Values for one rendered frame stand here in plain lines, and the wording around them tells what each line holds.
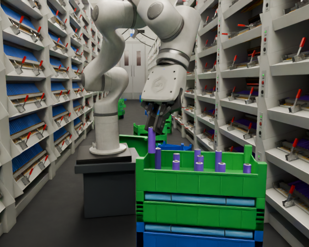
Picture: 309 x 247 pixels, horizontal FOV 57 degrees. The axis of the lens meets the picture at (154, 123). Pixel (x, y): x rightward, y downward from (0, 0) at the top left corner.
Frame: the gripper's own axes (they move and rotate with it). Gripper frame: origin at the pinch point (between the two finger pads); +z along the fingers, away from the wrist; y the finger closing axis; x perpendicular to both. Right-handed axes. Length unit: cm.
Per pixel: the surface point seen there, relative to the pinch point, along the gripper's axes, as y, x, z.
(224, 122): -42, 124, -41
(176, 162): 5.4, 5.4, 7.6
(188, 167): -0.9, 22.2, 6.2
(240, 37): -21, 78, -76
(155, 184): 2.6, 3.1, 14.0
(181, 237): 8.1, 11.6, 24.3
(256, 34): -7, 66, -68
